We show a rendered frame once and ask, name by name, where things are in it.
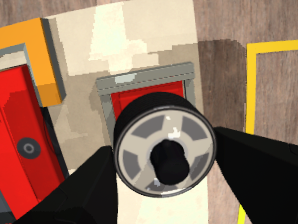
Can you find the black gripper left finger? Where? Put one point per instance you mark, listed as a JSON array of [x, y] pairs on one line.
[[88, 196]]

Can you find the yellow tape outline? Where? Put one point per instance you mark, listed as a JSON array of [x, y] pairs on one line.
[[251, 55]]

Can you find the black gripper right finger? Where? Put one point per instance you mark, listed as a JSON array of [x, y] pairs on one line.
[[263, 174]]

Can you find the black wheel with grey hub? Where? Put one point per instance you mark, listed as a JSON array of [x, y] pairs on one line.
[[146, 122]]

